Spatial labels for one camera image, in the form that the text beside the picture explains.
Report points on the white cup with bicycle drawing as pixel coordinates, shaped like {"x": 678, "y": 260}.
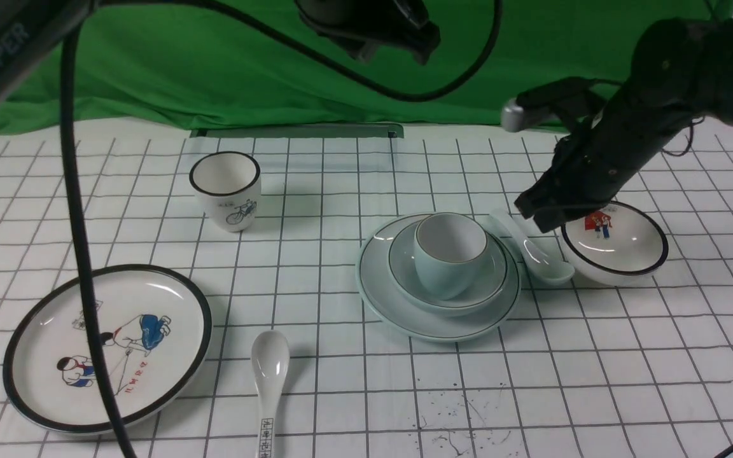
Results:
{"x": 228, "y": 186}

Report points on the white spoon with characters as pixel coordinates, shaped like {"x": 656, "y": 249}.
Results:
{"x": 270, "y": 358}

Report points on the light green small cup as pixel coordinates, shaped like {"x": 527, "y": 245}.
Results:
{"x": 449, "y": 250}

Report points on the light green large plate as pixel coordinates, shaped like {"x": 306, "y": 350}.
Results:
{"x": 379, "y": 293}

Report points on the light green ceramic spoon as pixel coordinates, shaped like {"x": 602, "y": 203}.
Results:
{"x": 547, "y": 268}

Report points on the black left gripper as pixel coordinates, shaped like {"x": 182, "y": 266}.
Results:
{"x": 360, "y": 28}

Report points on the white plate with children drawing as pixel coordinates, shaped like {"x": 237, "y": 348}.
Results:
{"x": 155, "y": 329}

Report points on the light green shallow bowl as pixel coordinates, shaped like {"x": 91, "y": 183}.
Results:
{"x": 485, "y": 286}

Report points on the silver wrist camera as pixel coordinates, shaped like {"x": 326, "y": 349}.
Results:
{"x": 566, "y": 100}

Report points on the green backdrop cloth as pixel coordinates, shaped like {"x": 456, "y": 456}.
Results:
{"x": 191, "y": 68}

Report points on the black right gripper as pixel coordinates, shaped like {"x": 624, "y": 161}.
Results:
{"x": 593, "y": 163}

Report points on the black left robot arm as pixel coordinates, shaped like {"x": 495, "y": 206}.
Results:
{"x": 30, "y": 29}

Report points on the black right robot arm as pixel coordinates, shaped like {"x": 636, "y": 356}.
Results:
{"x": 680, "y": 70}

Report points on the white bowl with flag drawing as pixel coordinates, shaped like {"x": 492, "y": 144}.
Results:
{"x": 617, "y": 245}

